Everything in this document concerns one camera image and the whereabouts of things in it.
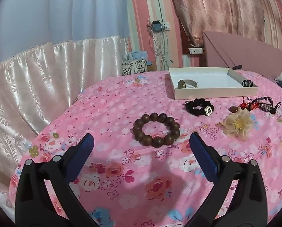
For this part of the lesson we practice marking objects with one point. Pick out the light blue paper bag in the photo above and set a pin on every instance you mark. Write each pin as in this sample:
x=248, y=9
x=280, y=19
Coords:
x=135, y=55

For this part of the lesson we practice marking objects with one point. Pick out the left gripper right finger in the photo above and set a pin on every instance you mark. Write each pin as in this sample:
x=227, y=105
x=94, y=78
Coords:
x=248, y=206

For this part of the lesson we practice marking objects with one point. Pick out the red knot charm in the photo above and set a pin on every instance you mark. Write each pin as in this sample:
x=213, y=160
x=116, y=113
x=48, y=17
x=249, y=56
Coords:
x=249, y=104

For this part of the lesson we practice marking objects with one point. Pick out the cream satin curtain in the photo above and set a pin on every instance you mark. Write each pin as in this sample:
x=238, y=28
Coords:
x=50, y=50

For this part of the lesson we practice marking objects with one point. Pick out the blue device on wall socket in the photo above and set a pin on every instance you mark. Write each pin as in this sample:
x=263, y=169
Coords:
x=159, y=26

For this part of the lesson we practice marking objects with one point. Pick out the black white patterned bag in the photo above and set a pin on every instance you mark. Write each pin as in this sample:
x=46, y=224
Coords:
x=134, y=67

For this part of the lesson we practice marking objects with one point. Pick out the white shallow cardboard tray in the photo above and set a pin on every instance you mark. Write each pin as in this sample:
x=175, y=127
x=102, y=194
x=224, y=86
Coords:
x=213, y=82

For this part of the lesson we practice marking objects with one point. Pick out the black scrunchie with silver charm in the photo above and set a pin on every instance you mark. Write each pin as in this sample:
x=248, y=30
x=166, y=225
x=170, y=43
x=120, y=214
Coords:
x=199, y=107

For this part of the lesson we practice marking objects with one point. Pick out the cream fabric flower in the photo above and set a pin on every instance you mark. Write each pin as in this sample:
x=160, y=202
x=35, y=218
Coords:
x=237, y=125

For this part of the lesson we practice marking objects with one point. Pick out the pink headboard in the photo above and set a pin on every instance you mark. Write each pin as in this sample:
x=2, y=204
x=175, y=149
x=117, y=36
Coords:
x=229, y=51

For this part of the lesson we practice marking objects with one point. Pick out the white power strip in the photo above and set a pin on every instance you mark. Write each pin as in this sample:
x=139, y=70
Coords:
x=196, y=50

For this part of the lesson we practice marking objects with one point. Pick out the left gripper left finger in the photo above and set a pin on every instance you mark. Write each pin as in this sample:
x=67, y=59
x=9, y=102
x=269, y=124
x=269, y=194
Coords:
x=33, y=205

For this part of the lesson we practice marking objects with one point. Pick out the white strap wristwatch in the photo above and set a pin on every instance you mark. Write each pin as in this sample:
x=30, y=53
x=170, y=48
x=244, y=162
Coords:
x=187, y=84

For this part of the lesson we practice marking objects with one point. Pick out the pink floral bedsheet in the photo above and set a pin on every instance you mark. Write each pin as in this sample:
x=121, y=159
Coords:
x=124, y=183

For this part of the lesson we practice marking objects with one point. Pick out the pink patterned curtain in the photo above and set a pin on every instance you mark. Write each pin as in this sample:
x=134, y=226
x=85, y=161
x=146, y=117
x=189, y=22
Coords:
x=239, y=17

